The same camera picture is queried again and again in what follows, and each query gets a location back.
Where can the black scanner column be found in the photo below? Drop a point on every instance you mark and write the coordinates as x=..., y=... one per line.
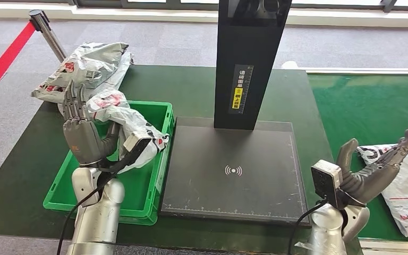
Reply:
x=232, y=52

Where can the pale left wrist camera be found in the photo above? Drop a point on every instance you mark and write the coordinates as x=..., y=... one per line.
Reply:
x=133, y=142

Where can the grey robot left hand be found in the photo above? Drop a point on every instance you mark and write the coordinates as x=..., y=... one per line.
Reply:
x=82, y=140

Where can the black and yellow label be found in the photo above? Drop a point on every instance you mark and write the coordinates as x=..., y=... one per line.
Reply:
x=240, y=95

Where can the glossy black scanner screen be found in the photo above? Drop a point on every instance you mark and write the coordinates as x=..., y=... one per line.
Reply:
x=260, y=10

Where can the green conveyor belt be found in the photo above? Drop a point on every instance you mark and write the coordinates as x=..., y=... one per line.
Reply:
x=366, y=105

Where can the green plastic crate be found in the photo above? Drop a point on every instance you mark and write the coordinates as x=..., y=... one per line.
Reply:
x=137, y=190

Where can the red barrier belt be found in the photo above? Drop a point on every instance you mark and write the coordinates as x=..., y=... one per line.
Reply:
x=3, y=63

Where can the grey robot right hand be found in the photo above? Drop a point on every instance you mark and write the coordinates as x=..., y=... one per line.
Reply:
x=369, y=179

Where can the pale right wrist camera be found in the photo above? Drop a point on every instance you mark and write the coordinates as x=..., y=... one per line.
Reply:
x=325, y=183

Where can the dark window frame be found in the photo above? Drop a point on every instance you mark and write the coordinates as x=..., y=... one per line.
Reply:
x=98, y=4

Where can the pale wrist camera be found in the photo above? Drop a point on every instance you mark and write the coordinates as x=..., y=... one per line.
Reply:
x=133, y=142
x=325, y=183

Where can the black scanner base plate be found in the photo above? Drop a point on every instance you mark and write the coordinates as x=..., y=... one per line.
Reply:
x=225, y=197

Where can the metal stanchion post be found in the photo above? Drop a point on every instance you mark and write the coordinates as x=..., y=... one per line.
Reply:
x=49, y=37

